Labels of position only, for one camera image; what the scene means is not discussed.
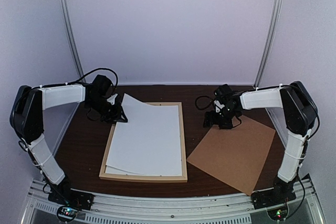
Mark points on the white mat board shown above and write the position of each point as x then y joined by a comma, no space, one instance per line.
112,170

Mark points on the left aluminium corner post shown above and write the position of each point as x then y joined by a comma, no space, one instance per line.
71,38

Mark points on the aluminium corner post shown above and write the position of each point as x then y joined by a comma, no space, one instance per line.
275,14
71,38

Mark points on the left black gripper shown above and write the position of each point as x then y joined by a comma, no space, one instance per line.
115,115

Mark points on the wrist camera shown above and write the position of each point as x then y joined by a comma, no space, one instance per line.
114,99
218,107

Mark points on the brown backing board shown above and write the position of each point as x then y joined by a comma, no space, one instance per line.
236,156

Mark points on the light wooden picture frame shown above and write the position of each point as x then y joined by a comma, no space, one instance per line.
148,179

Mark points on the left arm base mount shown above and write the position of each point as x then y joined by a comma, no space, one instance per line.
77,199

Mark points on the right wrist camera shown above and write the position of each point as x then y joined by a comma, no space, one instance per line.
218,107

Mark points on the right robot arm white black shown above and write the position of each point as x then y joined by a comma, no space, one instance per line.
301,118

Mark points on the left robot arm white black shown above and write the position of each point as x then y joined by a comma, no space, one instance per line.
28,123

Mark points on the right aluminium corner post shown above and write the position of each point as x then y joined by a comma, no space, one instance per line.
275,14

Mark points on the aluminium front rail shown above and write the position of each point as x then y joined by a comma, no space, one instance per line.
234,208

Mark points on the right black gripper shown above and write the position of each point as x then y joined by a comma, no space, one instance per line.
208,115

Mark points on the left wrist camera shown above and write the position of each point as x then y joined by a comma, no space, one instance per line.
114,99

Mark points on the cat photo print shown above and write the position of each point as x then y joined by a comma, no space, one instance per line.
149,143

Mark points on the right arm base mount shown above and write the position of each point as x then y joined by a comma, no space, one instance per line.
269,198

